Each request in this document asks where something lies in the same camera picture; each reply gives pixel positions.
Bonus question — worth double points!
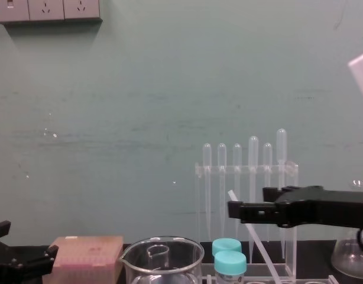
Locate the white wall socket panel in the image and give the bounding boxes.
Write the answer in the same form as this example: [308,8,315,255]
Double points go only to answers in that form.
[0,0,103,25]

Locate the clear glass conical flask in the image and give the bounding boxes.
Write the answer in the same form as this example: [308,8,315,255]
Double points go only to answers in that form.
[330,179,363,279]

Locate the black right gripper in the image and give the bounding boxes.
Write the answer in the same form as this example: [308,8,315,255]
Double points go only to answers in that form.
[227,185,363,230]

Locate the large clear glass beaker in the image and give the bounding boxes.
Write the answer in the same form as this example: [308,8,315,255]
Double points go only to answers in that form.
[119,235,206,284]

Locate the vial with teal cap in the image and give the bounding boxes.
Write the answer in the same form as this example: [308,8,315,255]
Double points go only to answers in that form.
[213,250,248,284]
[211,238,242,259]

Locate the clear acrylic pipette rack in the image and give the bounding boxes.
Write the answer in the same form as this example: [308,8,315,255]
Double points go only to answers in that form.
[194,160,299,281]

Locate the small clear glass beaker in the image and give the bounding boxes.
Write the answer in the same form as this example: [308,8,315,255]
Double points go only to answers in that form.
[146,244,171,270]

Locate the pink pipette tip box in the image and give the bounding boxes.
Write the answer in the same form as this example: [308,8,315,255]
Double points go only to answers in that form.
[41,235,125,284]

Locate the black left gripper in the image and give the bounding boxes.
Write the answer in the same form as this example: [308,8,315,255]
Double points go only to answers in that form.
[0,220,59,284]

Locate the clear plastic transfer pipette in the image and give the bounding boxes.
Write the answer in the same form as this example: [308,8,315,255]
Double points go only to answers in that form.
[248,135,260,264]
[276,128,287,259]
[232,143,242,237]
[262,142,273,244]
[217,143,228,239]
[202,143,212,242]

